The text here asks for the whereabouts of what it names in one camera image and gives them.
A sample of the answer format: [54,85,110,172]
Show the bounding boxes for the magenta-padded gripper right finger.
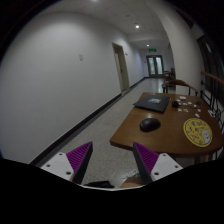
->
[132,142,184,185]

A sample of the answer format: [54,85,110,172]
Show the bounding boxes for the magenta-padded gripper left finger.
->
[40,141,94,185]

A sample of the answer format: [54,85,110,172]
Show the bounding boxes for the black computer mouse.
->
[139,117,162,133]

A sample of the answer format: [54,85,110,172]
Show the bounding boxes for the round yellow printed mouse pad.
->
[182,117,214,148]

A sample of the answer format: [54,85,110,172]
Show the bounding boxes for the black closed laptop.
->
[132,94,172,114]

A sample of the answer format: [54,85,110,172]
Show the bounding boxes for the wooden armchair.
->
[162,79,199,98]

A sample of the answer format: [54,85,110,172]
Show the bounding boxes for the wooden chair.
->
[164,68,177,81]

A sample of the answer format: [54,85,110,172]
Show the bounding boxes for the glass double door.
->
[145,54,165,79]

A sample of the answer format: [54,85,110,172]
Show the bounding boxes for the metal railing with wooden handrail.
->
[199,70,224,134]

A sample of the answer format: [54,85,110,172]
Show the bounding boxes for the beige single door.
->
[111,42,131,94]

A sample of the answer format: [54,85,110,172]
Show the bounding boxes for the dark window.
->
[196,34,224,98]

